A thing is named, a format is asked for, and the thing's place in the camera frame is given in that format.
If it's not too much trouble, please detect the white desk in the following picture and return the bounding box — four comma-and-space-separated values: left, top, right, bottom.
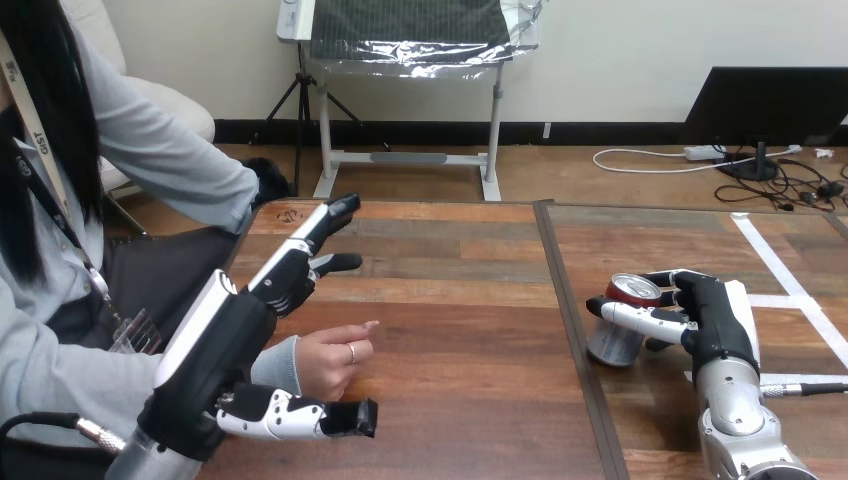
276, 0, 541, 203

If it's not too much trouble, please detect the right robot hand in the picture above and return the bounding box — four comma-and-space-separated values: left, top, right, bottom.
586, 268, 762, 384

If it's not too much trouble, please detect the red and white drink can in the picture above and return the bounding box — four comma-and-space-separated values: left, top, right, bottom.
586, 272, 664, 369

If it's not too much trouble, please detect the foil sheet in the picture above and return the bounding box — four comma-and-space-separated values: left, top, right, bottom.
307, 0, 543, 81

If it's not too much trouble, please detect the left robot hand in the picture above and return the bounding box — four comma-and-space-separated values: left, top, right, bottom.
135, 193, 380, 464

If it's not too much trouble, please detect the person's hand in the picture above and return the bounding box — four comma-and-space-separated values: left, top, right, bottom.
294, 320, 381, 404

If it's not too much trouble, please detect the dark screen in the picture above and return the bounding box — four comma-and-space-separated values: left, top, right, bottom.
681, 66, 848, 183

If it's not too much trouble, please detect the black tripod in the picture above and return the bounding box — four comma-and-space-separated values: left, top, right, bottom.
251, 42, 392, 197

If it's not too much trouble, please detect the person's forearm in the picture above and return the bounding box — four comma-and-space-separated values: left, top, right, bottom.
0, 333, 303, 452

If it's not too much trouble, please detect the white cushioned chair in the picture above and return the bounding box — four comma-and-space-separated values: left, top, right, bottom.
62, 0, 217, 199

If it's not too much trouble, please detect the black cable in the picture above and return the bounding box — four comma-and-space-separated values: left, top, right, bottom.
0, 411, 128, 456
759, 381, 848, 399

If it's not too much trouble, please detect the person's body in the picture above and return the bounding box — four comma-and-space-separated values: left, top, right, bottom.
0, 0, 291, 480

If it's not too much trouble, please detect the white power cable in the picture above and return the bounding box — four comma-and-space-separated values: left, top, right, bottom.
592, 144, 804, 176

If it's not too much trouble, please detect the tangle of cables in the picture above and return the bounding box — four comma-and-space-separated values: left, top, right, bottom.
713, 153, 848, 214

